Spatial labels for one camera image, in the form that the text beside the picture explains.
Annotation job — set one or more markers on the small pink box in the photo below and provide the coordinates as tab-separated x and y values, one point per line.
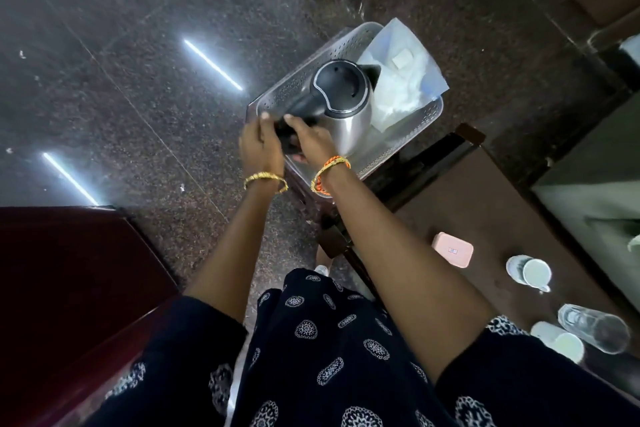
452	250

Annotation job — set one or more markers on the person's right hand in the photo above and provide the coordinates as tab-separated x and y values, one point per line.
315	146

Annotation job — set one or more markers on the person's right forearm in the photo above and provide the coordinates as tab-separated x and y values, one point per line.
405	266

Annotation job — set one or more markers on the white mug with red label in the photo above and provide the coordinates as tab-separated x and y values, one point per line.
560	341

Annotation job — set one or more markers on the green fabric sofa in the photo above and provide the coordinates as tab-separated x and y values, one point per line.
590	191

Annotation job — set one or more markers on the white perforated plastic tray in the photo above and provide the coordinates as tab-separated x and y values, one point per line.
300	81

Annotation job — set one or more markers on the brown wooden table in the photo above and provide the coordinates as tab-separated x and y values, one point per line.
475	201

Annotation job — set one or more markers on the dark chair with pale seat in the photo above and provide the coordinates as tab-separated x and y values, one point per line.
631	49

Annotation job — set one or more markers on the person's left hand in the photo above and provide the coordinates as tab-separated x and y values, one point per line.
262	151

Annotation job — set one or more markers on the gold bangle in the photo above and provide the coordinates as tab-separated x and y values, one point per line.
265	175

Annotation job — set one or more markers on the maroon furniture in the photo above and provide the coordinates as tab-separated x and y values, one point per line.
75	301

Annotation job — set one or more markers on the navy patterned dress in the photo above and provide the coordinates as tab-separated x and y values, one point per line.
325	356

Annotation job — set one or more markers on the white cup with scalloped base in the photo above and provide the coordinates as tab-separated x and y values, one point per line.
532	272

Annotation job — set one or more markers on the clear zip bag blue seal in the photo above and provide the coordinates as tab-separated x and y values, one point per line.
405	91

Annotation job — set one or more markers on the clear drinking glass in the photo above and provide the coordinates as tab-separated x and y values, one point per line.
595	329

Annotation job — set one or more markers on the person's left forearm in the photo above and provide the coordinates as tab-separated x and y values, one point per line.
235	251

